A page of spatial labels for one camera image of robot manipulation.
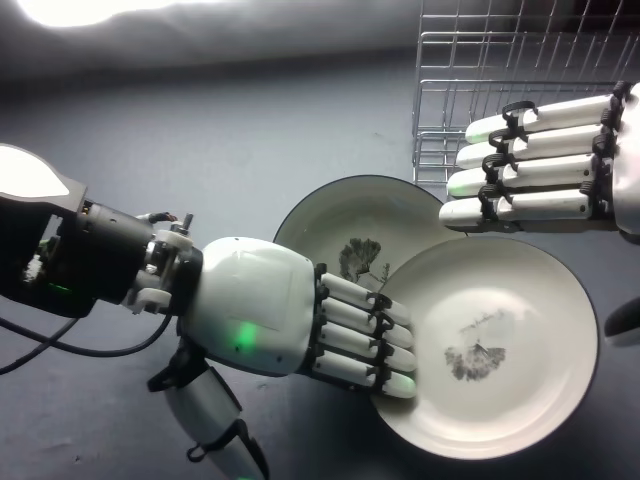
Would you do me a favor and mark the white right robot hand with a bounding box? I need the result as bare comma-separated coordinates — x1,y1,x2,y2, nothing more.
438,81,640,350

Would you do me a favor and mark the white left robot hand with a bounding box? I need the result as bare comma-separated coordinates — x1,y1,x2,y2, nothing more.
147,235,417,480

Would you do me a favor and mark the white plate with leaf print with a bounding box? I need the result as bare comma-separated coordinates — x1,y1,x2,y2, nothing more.
372,237,600,459
272,174,471,296

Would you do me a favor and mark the chrome wire dish rack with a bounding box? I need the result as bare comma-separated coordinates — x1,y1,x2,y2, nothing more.
412,0,640,186

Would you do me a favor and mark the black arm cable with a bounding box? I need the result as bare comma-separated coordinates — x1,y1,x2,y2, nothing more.
0,299,184,376

